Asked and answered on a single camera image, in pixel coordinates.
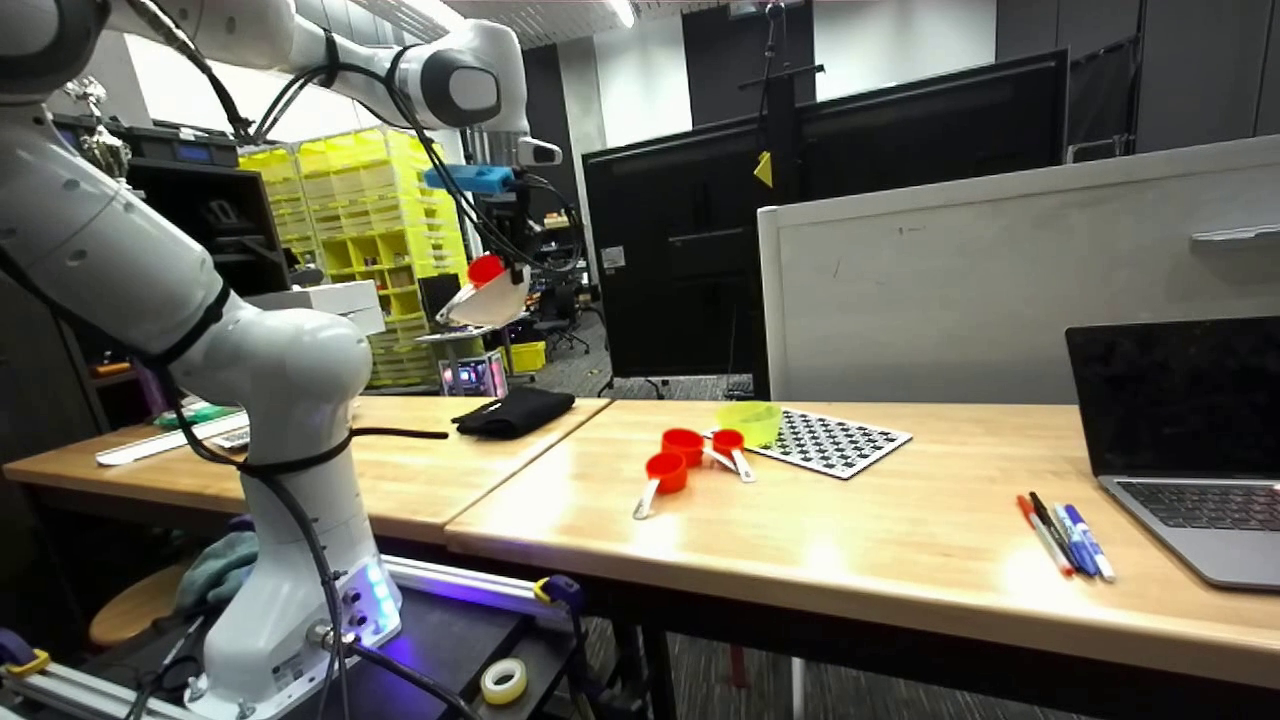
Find red measuring cup rear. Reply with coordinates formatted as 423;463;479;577
714;427;752;478

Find green object on table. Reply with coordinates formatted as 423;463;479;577
153;403;243;432

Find white bowl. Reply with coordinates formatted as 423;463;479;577
441;273;529;328

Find grey laptop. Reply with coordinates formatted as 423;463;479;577
1065;316;1280;592

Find blue pen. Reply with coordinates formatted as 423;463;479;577
1060;504;1115;583

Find red measuring cup middle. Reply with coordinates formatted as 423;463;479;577
664;427;703;466

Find red measuring cup in bowl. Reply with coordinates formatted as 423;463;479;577
470;253;508;286

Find white partition board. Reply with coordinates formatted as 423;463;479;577
773;134;1280;403

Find red pen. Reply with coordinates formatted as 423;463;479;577
1018;496;1075;577

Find yellow storage bins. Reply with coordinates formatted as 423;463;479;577
241;127;470;386

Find white flat strip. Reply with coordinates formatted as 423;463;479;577
96;412;247;466

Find tape roll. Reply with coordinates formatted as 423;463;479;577
479;657;529;706

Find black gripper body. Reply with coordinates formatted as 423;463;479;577
508;169;576;269

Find black folded cloth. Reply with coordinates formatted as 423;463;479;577
458;386;574;438

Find black monitor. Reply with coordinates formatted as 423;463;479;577
586;46;1073;396

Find checkered calibration board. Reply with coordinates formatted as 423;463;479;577
765;412;914;478

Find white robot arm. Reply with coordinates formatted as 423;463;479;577
0;0;532;720

